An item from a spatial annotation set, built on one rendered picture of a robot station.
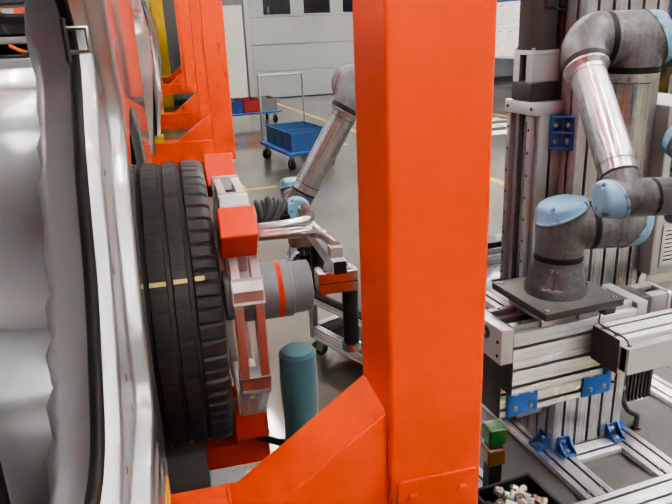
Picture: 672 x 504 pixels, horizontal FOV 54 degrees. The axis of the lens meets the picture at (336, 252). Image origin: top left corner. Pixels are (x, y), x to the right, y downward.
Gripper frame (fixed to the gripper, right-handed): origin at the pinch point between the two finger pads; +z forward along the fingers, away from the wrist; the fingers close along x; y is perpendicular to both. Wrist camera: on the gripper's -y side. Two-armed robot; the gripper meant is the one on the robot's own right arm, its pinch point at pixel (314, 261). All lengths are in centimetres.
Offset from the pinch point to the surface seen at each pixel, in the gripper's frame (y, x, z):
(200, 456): -38, -37, 27
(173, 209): 29, -36, 40
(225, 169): 29.7, -22.7, 6.5
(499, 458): -24, 24, 66
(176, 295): 16, -37, 52
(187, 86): -21, -5, -948
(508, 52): 11, 509, -844
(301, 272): 7.1, -8.3, 25.6
